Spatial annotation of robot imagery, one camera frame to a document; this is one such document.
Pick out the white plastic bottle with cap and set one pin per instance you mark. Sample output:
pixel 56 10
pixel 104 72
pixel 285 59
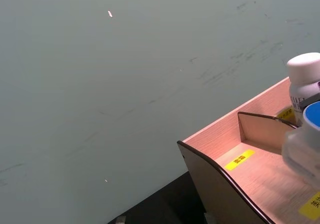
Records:
pixel 302 84

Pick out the clear plastic case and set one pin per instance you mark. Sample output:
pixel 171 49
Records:
pixel 297 154

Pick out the blue-topped white round container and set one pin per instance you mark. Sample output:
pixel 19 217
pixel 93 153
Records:
pixel 312 116

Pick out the yellow label with black print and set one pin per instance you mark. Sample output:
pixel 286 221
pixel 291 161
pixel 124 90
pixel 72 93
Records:
pixel 239 159
pixel 286 115
pixel 312 206

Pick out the light wooden desk organizer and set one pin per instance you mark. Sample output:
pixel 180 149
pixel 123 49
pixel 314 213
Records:
pixel 215 184

